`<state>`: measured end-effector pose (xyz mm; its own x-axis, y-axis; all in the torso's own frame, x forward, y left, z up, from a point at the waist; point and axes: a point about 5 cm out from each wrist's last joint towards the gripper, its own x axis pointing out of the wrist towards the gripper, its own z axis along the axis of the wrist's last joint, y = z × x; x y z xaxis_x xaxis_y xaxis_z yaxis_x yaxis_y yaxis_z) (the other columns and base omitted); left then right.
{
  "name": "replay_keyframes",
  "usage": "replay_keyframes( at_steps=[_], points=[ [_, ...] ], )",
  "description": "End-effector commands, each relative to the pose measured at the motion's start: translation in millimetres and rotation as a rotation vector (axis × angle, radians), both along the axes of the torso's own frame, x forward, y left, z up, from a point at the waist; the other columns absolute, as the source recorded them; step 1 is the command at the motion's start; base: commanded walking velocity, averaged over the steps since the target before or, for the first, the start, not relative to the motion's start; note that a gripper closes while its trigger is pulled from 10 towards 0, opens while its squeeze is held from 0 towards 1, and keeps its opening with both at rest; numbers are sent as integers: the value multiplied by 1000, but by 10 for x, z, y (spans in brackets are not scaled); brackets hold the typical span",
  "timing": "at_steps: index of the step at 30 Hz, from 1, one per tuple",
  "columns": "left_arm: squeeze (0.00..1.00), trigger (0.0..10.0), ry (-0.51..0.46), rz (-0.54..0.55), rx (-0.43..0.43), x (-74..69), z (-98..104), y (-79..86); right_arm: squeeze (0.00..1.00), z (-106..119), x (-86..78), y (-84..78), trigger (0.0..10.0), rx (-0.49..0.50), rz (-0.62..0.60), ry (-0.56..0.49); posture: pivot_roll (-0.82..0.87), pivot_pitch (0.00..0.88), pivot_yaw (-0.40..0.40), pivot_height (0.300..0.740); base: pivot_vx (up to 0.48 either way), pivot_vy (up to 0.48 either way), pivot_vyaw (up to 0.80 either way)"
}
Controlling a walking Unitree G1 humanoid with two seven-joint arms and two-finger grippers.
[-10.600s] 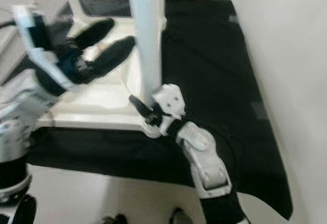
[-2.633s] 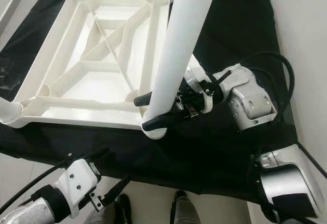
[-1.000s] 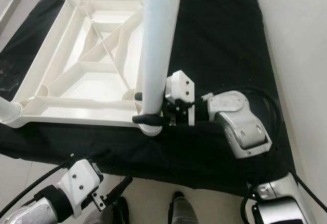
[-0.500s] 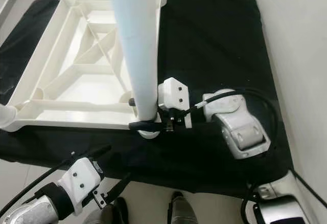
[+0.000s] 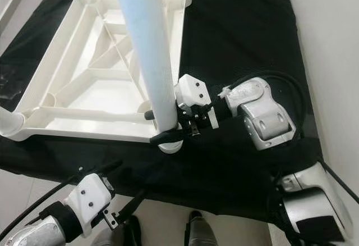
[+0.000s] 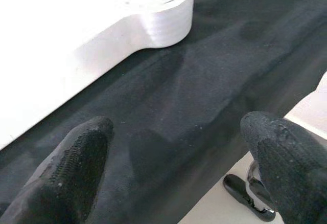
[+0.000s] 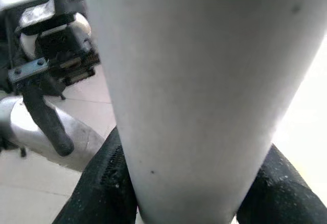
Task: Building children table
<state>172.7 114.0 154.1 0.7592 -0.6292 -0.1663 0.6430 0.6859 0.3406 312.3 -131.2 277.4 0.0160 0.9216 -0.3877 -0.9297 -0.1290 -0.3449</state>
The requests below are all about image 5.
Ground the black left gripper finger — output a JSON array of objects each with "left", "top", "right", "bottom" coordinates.
[
  {"left": 122, "top": 189, "right": 149, "bottom": 218},
  {"left": 84, "top": 159, "right": 124, "bottom": 179}
]

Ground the white plastic children table top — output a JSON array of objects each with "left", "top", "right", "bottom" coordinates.
[{"left": 8, "top": 0, "right": 194, "bottom": 156}]

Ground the silver right robot leg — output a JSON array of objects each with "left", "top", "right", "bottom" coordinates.
[{"left": 184, "top": 209, "right": 222, "bottom": 246}]

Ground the black cloth mat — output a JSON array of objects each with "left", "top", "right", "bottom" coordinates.
[{"left": 0, "top": 0, "right": 323, "bottom": 241}]

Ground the clear tape piece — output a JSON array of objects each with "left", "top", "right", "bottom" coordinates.
[{"left": 0, "top": 66, "right": 23, "bottom": 98}]

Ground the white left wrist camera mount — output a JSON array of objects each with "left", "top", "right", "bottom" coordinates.
[{"left": 65, "top": 173, "right": 117, "bottom": 238}]

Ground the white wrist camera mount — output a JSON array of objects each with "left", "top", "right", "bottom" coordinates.
[
  {"left": 65, "top": 173, "right": 117, "bottom": 238},
  {"left": 174, "top": 74, "right": 219, "bottom": 131}
]

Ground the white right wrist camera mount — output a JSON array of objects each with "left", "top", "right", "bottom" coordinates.
[{"left": 174, "top": 74, "right": 219, "bottom": 131}]

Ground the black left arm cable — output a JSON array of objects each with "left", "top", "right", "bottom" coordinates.
[{"left": 0, "top": 170, "right": 90, "bottom": 241}]

